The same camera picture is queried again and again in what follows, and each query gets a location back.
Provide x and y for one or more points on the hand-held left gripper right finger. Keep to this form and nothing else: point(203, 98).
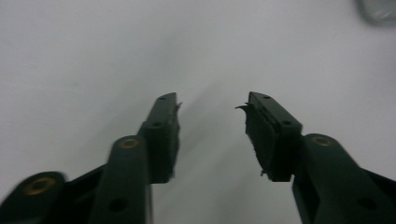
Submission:
point(274, 146)

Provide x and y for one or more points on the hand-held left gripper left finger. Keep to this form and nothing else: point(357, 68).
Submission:
point(162, 146)

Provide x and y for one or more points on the clear plastic container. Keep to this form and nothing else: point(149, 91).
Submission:
point(377, 11)

